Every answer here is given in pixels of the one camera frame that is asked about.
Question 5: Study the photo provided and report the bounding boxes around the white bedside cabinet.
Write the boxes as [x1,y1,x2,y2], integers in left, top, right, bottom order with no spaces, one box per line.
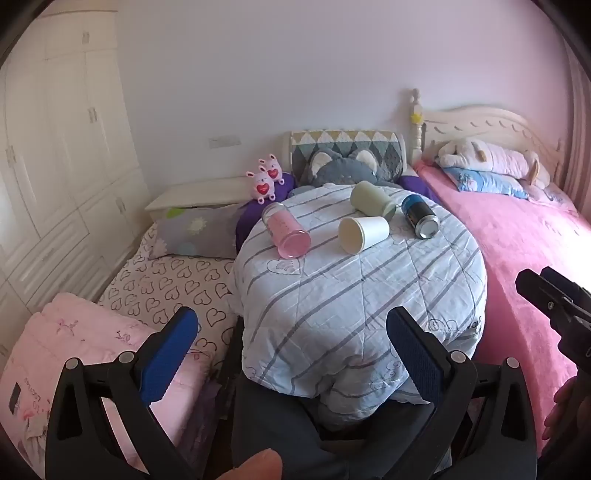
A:
[144,178,260,213]

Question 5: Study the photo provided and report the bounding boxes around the pale green cup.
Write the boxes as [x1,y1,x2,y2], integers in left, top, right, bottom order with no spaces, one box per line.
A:
[350,181,398,218]

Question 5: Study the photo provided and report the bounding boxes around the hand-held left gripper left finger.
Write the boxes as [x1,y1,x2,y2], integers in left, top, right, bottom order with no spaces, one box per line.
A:
[45,306,199,480]

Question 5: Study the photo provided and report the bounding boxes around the person's dark trouser legs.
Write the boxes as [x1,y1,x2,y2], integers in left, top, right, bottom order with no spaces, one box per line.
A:
[230,376,455,480]

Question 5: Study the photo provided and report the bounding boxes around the blue cartoon pillow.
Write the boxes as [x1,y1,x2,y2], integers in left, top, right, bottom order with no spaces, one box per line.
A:
[442,166,530,200]

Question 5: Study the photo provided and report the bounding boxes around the white wardrobe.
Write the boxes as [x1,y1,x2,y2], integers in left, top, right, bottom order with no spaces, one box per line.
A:
[0,7,151,354]

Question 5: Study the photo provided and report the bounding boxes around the pale pink printed pillow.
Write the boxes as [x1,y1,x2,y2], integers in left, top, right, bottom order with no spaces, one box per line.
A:
[525,181,577,209]

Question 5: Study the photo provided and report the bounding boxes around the white paper cup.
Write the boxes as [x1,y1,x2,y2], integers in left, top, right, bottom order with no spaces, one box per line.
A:
[338,215,391,256]

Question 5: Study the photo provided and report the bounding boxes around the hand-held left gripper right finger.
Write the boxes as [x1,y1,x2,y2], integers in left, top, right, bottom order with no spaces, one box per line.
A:
[386,306,539,480]

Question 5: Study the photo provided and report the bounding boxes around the person's left hand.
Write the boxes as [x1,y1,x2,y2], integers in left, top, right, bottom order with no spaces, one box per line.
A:
[229,450,283,480]

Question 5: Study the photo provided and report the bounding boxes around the blue metal can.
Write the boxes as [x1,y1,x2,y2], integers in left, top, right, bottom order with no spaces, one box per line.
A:
[401,194,440,240]

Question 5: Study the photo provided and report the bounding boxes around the heart print bed sheet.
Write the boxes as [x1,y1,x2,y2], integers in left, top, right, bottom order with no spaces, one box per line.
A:
[96,225,242,366]

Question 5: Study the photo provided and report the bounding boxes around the folded pink blanket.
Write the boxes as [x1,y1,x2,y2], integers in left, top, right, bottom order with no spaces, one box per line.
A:
[0,292,219,480]

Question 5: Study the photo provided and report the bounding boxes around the white plush dog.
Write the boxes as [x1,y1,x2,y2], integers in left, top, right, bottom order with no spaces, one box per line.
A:
[436,137,551,188]

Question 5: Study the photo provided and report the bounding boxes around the cream bed headboard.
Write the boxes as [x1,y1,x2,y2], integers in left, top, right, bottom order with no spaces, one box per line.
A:
[408,88,567,163]

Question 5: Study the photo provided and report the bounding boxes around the pink curtain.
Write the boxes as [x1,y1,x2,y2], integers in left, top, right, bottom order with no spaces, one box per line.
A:
[558,41,591,210]

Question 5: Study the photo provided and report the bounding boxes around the pink glass cup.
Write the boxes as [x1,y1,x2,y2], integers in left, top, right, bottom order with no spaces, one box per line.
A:
[261,202,311,260]

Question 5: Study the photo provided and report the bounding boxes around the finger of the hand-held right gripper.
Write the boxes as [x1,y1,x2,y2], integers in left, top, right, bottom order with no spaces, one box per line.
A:
[540,266,591,319]
[516,269,591,358]

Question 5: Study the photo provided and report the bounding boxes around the grey cat plush pillow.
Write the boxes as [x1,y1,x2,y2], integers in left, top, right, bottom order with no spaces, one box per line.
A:
[295,148,403,191]

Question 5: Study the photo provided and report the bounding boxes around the grey flower print pillow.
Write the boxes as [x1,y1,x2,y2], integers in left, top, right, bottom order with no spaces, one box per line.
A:
[148,203,248,260]

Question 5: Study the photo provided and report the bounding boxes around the pink fleece bedspread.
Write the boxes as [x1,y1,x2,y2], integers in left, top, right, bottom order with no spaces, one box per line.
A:
[412,159,591,421]

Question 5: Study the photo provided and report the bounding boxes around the person's right hand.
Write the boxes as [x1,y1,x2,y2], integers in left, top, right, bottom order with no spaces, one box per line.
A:
[543,382,576,445]

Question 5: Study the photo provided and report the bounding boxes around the striped light blue quilt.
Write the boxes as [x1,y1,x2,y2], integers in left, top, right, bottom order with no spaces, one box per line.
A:
[232,183,488,419]

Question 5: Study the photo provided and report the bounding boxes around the diamond patterned headboard cushion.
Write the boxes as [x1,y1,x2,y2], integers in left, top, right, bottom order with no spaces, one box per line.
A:
[290,130,407,180]

